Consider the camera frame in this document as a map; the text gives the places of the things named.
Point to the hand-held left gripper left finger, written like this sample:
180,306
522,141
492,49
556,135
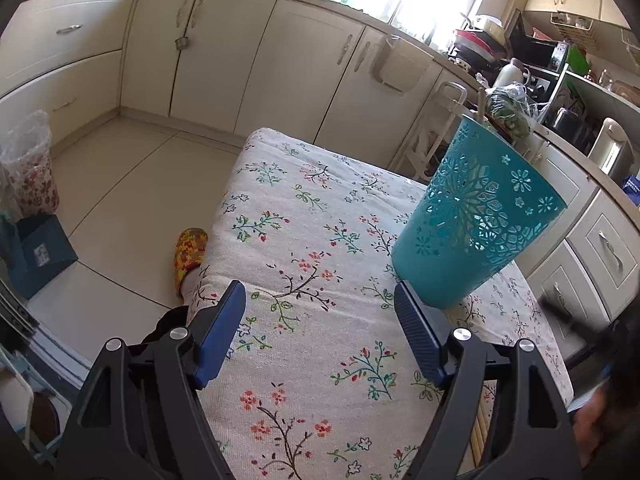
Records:
220,335

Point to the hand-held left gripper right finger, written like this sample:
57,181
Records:
420,340

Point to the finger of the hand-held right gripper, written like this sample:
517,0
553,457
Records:
570,317

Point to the pile of wooden chopsticks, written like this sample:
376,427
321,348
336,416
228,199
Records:
478,430

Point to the blue perforated plastic basket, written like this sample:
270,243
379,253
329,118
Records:
470,220

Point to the person's right hand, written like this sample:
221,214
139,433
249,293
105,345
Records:
595,425

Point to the colourful knitted slipper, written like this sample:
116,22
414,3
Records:
190,255

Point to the floral tablecloth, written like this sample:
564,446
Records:
310,260

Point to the blue package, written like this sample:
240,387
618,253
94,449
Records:
634,190

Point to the white electric air pot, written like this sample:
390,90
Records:
612,147

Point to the teal cardboard box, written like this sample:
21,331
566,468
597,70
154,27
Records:
40,255

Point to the plastic bag of vegetables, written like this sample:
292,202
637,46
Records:
507,110

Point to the grey counter shelf rack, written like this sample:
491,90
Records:
600,95

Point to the trash bin with floral bag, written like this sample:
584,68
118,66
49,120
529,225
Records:
30,175

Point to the white trolley rack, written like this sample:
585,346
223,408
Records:
444,91

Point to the white thermos jug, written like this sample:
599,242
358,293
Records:
505,75

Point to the green box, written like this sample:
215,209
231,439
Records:
580,60

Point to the black microwave oven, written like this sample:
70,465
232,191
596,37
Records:
535,47

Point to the white hanging door bin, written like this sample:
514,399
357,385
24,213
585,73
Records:
400,67

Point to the cream base cabinets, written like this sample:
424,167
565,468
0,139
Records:
225,60

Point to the patterned mug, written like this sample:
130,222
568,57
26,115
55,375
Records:
459,62

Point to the red shallow pot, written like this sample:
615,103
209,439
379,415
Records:
472,37

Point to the white lidded pot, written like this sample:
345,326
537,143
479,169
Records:
490,24

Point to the metal sliding door frame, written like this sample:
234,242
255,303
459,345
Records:
15,310

